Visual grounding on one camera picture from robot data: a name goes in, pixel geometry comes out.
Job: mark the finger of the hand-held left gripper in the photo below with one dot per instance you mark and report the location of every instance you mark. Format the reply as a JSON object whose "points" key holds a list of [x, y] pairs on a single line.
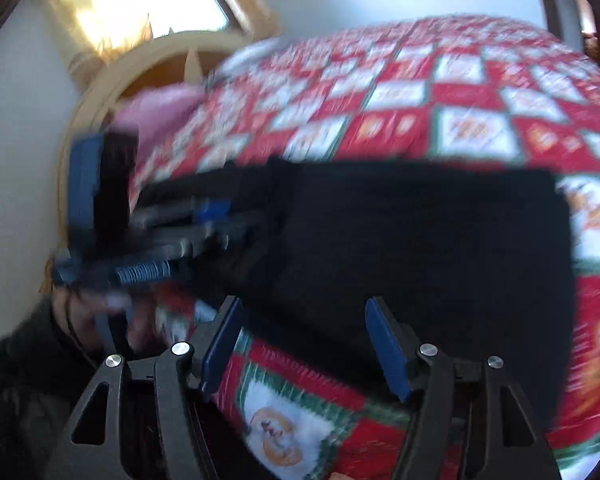
{"points": [[210, 210], [205, 242]]}

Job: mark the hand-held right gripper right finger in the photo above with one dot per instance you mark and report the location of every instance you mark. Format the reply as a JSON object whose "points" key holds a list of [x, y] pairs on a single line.
{"points": [[387, 350]]}

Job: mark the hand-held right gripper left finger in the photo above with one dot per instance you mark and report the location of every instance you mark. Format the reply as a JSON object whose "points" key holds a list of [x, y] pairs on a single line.
{"points": [[222, 350]]}

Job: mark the striped pillow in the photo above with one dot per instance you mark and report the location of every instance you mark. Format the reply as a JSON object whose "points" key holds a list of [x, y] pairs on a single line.
{"points": [[250, 55]]}

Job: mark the folded pink blanket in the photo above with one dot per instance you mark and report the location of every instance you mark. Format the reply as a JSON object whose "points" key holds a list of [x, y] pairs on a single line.
{"points": [[160, 110]]}

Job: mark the person's left forearm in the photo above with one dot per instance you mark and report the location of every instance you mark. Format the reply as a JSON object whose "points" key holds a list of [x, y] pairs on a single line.
{"points": [[20, 385]]}

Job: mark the cream and wood headboard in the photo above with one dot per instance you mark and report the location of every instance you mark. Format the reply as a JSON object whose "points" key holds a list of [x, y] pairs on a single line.
{"points": [[145, 60]]}

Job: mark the brown door frame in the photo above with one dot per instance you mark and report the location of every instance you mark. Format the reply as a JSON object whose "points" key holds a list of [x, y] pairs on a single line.
{"points": [[545, 0]]}

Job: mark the person's left hand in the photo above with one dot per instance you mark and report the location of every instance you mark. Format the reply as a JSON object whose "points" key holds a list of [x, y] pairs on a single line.
{"points": [[82, 317]]}

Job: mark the bed with red patchwork cover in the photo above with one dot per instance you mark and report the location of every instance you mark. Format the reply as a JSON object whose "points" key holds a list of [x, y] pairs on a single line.
{"points": [[480, 110]]}

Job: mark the black pants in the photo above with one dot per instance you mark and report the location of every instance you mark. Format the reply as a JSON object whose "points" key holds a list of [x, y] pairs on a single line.
{"points": [[405, 260]]}

